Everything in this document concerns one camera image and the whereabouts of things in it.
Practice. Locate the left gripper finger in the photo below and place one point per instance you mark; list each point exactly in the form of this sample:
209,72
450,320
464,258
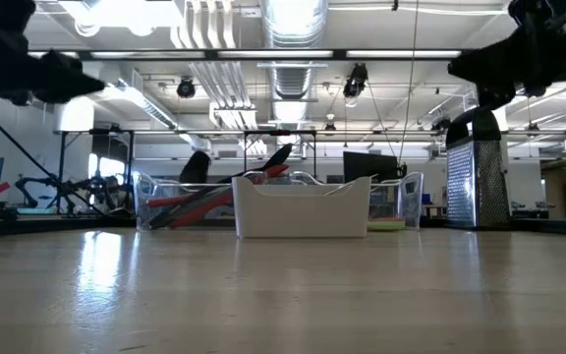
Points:
67,78

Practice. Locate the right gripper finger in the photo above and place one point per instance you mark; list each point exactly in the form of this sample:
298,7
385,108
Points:
489,61
496,96

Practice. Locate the lime green spatula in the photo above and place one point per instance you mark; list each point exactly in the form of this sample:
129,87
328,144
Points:
386,225

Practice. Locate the red slotted spoon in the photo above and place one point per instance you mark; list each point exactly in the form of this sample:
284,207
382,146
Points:
199,211

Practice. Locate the black slotted spoon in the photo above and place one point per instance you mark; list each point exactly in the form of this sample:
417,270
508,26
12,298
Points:
278,157

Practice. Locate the black background robot arm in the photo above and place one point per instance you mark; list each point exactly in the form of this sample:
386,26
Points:
91,189

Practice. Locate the clear plastic bin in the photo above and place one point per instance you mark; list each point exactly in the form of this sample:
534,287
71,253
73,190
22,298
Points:
145,196
406,196

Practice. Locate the black background monitor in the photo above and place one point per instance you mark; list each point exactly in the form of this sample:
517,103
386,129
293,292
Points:
369,167

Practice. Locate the white plastic bin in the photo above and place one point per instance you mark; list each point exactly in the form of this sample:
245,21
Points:
302,211

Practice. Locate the black aluminium table frame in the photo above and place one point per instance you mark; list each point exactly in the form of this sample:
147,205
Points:
42,223

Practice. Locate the silver round ceiling duct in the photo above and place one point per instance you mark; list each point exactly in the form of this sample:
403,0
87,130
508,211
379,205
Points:
293,29

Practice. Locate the black metal background frame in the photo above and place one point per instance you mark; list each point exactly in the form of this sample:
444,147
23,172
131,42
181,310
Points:
278,132

